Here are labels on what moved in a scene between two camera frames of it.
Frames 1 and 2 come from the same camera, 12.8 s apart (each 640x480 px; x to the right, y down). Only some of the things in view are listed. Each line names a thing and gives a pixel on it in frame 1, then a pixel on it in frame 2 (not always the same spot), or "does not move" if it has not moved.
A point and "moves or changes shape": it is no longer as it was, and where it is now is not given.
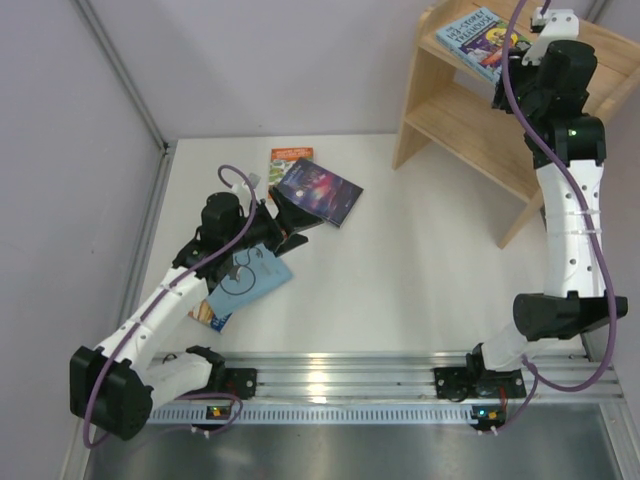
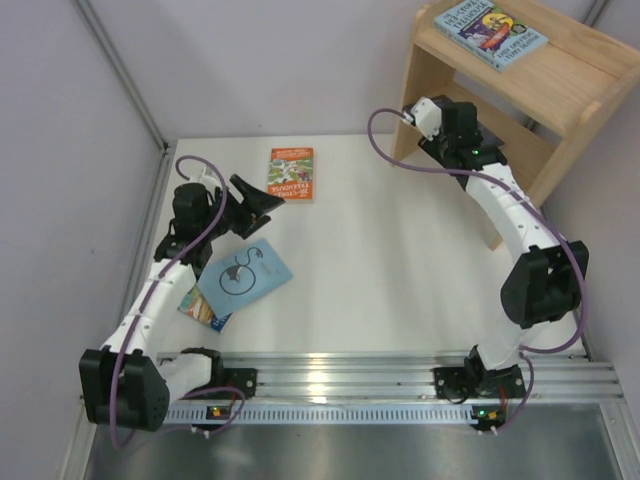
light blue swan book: [256, 270] does not move
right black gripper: [507, 87] → [486, 141]
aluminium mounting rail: [555, 376] does not move
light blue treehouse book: [479, 38] moves or changes shape
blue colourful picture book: [203, 314] does not move
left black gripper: [275, 228] → [240, 211]
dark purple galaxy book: [320, 192] → [435, 148]
